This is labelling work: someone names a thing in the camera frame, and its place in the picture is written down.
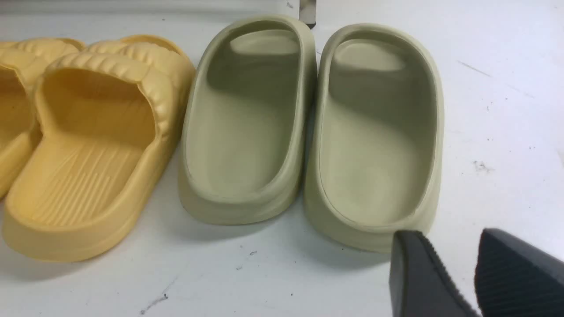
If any steel shoe rack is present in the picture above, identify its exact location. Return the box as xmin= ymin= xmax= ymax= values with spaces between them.
xmin=298 ymin=0 xmax=317 ymax=29

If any yellow foam slipper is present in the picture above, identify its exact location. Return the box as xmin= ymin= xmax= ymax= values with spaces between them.
xmin=0 ymin=37 xmax=85 ymax=197
xmin=1 ymin=34 xmax=195 ymax=262

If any olive foam slide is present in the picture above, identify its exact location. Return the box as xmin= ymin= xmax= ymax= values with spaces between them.
xmin=304 ymin=23 xmax=445 ymax=253
xmin=178 ymin=15 xmax=318 ymax=225

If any left yellow foam slipper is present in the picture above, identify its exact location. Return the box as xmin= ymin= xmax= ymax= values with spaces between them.
xmin=0 ymin=37 xmax=85 ymax=197

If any right yellow foam slipper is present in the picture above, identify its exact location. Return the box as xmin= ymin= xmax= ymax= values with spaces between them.
xmin=1 ymin=34 xmax=195 ymax=262

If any right olive foam slide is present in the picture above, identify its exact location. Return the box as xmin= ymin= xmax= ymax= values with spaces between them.
xmin=304 ymin=23 xmax=445 ymax=253

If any left olive foam slide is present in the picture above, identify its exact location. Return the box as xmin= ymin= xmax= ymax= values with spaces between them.
xmin=178 ymin=15 xmax=318 ymax=225

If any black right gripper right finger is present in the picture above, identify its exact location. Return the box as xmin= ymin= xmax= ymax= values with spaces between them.
xmin=474 ymin=228 xmax=564 ymax=317

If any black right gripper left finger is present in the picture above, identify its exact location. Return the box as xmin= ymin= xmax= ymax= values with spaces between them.
xmin=389 ymin=230 xmax=478 ymax=317

